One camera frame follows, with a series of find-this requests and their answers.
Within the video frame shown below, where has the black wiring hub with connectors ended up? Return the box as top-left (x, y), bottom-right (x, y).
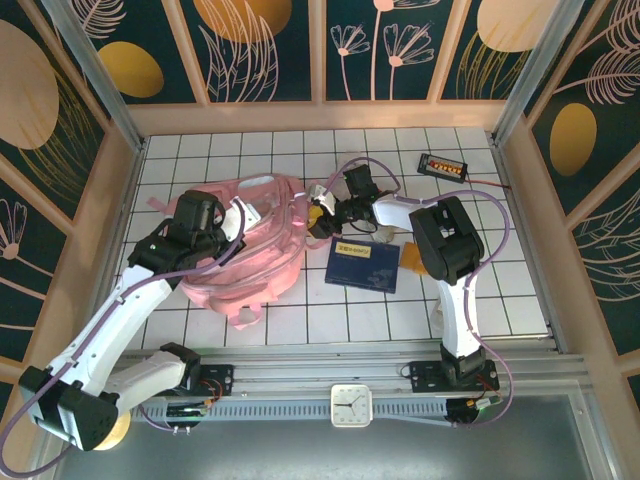
top-left (164, 399), bottom-right (214, 432)
top-left (446, 397), bottom-right (503, 430)

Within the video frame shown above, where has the round beige bread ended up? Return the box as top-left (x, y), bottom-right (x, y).
top-left (92, 409), bottom-right (132, 452)

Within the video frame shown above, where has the white square clock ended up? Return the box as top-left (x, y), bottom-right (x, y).
top-left (330, 383), bottom-right (374, 428)

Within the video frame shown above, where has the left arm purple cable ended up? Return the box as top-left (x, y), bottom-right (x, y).
top-left (0, 202), bottom-right (249, 476)

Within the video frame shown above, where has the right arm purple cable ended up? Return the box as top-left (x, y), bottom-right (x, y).
top-left (324, 156), bottom-right (514, 430)

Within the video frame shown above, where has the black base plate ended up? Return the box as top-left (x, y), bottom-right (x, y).
top-left (408, 360), bottom-right (500, 394)
top-left (197, 364), bottom-right (235, 399)

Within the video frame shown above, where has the aluminium side rail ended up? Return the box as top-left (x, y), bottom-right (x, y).
top-left (492, 139), bottom-right (569, 351)
top-left (112, 139), bottom-right (147, 261)

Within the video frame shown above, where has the aluminium frame post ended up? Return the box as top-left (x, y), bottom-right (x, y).
top-left (42, 0), bottom-right (147, 151)
top-left (491, 0), bottom-right (586, 146)

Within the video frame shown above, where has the pink student backpack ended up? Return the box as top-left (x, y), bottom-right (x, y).
top-left (147, 172), bottom-right (307, 331)

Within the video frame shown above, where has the aluminium mounting rail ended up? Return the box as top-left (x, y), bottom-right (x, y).
top-left (119, 349), bottom-right (589, 396)

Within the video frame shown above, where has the small clear plastic bag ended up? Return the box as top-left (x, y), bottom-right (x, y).
top-left (367, 224), bottom-right (399, 246)

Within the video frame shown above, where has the thin red cable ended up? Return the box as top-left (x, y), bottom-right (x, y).
top-left (464, 177), bottom-right (512, 191)

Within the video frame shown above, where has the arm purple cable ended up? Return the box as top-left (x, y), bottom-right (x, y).
top-left (0, 202), bottom-right (249, 476)
top-left (324, 156), bottom-right (514, 430)

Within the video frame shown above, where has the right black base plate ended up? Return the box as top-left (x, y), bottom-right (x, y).
top-left (408, 360), bottom-right (500, 394)

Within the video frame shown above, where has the grey metal sheet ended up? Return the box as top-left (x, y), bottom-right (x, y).
top-left (29, 394), bottom-right (621, 480)

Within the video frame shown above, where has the black battery connector board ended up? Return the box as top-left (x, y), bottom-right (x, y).
top-left (418, 153), bottom-right (469, 183)

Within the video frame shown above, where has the grey slotted cable duct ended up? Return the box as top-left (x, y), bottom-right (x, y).
top-left (129, 399), bottom-right (451, 425)

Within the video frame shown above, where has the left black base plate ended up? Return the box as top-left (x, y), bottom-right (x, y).
top-left (197, 364), bottom-right (235, 399)

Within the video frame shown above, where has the dark blue notebook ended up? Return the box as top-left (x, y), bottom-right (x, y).
top-left (324, 236), bottom-right (401, 295)

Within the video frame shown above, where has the mustard yellow wallet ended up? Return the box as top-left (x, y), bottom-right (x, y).
top-left (398, 241), bottom-right (430, 277)

